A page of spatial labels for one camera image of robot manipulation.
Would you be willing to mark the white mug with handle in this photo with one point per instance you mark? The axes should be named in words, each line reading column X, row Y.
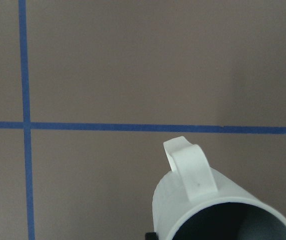
column 195, row 201

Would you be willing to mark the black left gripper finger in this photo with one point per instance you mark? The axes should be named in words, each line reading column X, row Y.
column 150, row 236

